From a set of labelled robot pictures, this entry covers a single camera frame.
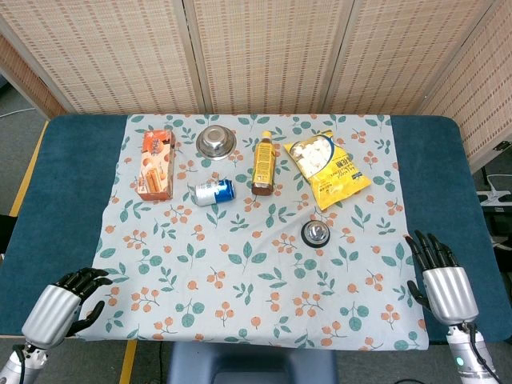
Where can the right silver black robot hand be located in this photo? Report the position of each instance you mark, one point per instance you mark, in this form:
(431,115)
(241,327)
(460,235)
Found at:
(450,288)

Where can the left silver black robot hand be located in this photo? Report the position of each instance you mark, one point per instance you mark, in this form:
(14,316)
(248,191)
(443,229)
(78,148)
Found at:
(50,312)

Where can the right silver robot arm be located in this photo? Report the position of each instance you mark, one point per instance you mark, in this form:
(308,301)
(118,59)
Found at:
(470,354)

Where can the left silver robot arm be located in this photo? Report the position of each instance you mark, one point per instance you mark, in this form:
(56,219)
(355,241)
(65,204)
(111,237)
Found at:
(18,362)

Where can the small black round bell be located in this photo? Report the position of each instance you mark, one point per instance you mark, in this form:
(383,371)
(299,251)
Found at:
(315,234)

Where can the yellow floor tape strip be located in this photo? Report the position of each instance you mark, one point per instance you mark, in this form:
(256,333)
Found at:
(28,170)

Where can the yellow marshmallow snack bag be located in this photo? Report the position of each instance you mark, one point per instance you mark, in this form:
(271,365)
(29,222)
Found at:
(326,168)

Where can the orange biscuit box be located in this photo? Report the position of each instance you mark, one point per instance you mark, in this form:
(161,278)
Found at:
(157,165)

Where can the floral leaf pattern tablecloth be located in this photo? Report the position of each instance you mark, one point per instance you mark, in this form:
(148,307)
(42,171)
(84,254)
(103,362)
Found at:
(256,232)

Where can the blue white drink can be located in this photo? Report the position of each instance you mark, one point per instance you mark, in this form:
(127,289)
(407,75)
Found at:
(214,193)

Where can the yellow label tea bottle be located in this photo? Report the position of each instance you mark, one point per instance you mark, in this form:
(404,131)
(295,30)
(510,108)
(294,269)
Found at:
(264,164)

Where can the stainless steel bowl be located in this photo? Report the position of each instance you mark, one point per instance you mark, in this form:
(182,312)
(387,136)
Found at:
(215,142)

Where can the woven bamboo folding screen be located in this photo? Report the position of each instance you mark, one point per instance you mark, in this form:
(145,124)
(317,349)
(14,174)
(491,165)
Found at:
(256,56)

